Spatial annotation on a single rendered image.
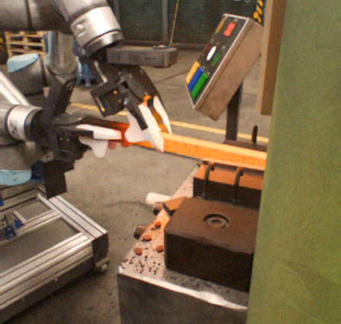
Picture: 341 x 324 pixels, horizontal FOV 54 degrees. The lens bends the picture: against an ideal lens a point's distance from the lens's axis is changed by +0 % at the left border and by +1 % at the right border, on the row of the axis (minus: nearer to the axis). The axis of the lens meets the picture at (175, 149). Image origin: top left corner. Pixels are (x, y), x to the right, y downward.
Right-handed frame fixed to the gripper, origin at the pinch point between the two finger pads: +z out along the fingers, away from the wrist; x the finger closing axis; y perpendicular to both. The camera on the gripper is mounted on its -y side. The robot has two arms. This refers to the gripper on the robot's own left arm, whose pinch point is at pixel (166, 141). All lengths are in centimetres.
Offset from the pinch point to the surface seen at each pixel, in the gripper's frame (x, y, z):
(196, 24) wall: -848, 259, -106
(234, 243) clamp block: 19.0, -13.2, 11.0
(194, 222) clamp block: 16.9, -8.3, 8.3
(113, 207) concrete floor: -107, 123, 47
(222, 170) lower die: 3.8, -9.1, 7.3
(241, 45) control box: -41.9, -9.4, -8.7
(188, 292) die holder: 21.9, -5.9, 14.7
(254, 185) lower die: 6.8, -13.9, 10.0
